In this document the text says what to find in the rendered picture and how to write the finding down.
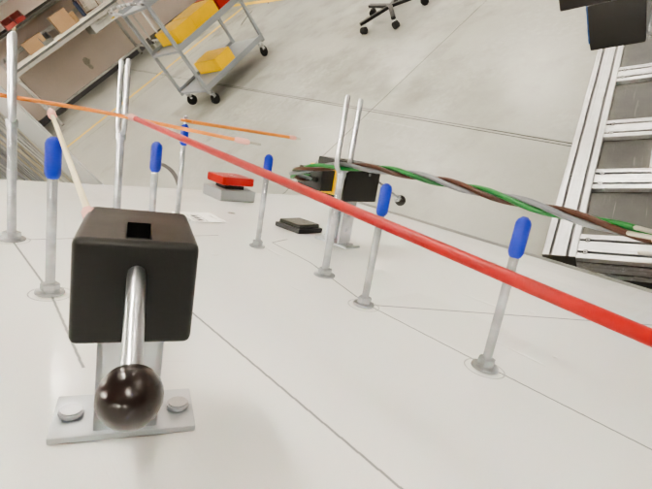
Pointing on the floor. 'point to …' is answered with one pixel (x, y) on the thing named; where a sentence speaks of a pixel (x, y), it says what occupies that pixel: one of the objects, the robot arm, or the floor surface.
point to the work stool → (383, 12)
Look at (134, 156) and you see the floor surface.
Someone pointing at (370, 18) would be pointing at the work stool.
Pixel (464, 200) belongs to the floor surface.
